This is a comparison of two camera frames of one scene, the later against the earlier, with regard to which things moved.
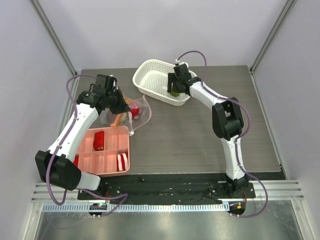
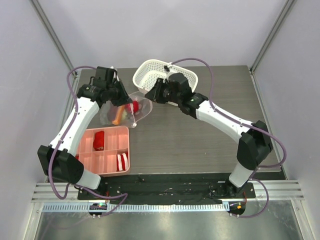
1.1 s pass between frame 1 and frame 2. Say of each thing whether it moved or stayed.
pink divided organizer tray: stayed
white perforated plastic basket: stayed
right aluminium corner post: stayed
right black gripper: moved
